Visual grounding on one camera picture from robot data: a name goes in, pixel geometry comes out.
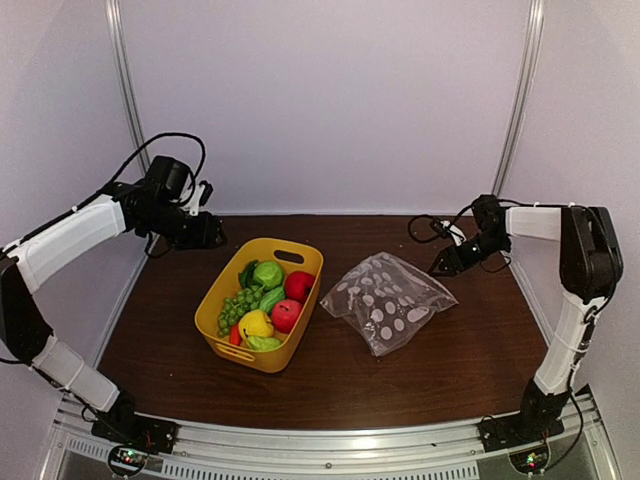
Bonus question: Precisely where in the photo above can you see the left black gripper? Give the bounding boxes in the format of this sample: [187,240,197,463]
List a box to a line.
[141,201,228,250]

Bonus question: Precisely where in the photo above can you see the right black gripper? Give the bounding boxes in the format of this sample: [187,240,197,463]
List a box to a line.
[429,230,509,276]

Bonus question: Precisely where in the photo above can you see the clear dotted zip bag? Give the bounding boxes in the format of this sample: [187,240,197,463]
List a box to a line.
[320,252,458,357]

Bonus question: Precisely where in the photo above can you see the green toy grapes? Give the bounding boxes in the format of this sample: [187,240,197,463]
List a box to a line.
[217,285,264,337]

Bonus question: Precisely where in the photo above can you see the yellow plastic basket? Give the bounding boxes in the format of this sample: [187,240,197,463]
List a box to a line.
[195,238,324,373]

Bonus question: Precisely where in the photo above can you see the yellow toy apple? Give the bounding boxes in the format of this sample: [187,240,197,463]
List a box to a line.
[238,309,274,340]

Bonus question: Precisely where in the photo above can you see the red toy apple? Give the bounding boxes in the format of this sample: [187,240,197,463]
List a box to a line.
[284,271,316,304]
[271,299,303,334]

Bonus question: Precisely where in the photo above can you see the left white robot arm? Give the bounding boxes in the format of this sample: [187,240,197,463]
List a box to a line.
[1,156,226,444]

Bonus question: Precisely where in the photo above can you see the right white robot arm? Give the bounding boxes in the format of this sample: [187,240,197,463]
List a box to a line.
[429,195,623,442]

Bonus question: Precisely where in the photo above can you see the green toy cabbage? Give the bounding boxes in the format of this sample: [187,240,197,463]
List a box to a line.
[252,261,285,291]

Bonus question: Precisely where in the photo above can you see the green toy cucumber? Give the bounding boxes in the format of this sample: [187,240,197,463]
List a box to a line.
[258,286,286,315]

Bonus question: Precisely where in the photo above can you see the red toy chili pepper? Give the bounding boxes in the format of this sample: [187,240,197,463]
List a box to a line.
[229,325,242,346]

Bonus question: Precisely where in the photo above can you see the green toy pear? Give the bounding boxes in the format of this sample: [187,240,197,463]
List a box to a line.
[245,335,282,352]

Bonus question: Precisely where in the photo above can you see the right circuit board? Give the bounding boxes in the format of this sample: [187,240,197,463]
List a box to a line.
[509,445,550,475]

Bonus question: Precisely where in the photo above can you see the circuit board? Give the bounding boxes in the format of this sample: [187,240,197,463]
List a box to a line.
[107,445,149,477]
[509,445,550,475]

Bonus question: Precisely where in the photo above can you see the left circuit board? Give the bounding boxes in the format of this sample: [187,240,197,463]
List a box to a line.
[107,445,149,477]

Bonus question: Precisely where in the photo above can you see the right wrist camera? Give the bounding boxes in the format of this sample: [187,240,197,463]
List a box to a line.
[430,219,467,246]

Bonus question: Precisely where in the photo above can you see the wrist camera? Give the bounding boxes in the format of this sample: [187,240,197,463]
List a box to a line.
[179,180,213,217]
[430,219,467,246]

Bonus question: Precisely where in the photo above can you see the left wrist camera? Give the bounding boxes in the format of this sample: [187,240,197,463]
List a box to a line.
[179,180,213,217]

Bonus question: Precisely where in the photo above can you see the left black cable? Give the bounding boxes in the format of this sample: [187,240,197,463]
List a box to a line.
[94,131,207,201]

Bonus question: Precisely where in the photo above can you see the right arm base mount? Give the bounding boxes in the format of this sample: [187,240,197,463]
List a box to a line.
[477,379,570,452]

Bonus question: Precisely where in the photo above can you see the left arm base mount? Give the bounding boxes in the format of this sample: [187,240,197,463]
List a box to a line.
[89,391,178,454]

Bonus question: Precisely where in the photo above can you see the left aluminium frame post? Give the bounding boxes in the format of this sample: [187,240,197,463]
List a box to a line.
[104,0,146,147]

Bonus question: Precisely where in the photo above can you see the aluminium frame post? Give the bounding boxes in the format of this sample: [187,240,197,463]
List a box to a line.
[104,0,146,147]
[491,0,545,196]

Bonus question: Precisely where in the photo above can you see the front aluminium rail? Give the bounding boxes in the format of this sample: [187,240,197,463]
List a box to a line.
[49,394,616,480]

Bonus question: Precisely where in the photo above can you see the right aluminium frame post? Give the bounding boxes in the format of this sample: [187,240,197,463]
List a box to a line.
[491,0,545,196]

